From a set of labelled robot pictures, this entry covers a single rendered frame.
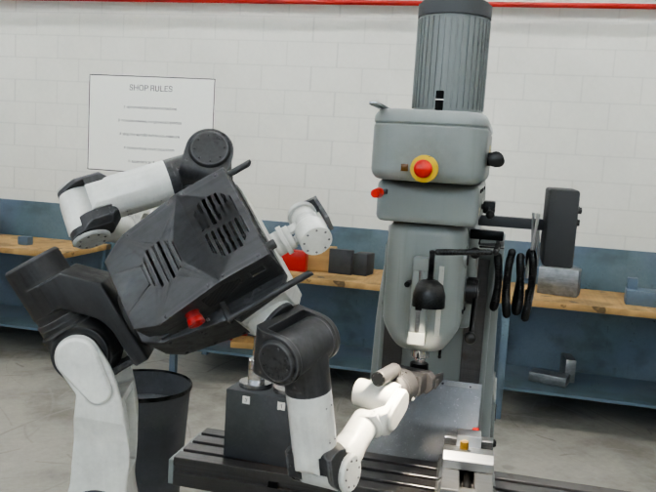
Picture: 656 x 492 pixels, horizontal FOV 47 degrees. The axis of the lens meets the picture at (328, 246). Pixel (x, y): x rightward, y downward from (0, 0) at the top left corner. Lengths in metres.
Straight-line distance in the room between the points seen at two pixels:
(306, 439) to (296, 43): 5.17
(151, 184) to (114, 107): 5.43
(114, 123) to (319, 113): 1.88
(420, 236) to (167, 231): 0.67
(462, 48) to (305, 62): 4.35
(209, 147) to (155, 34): 5.35
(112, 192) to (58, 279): 0.20
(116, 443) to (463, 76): 1.25
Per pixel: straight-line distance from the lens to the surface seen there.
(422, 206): 1.76
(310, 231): 1.47
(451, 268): 1.81
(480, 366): 2.33
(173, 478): 2.12
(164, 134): 6.75
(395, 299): 1.84
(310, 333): 1.40
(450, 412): 2.32
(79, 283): 1.50
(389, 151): 1.68
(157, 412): 3.61
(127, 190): 1.56
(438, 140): 1.66
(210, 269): 1.33
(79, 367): 1.52
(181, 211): 1.39
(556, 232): 2.09
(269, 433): 2.02
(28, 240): 6.74
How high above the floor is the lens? 1.77
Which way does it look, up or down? 7 degrees down
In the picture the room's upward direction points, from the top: 3 degrees clockwise
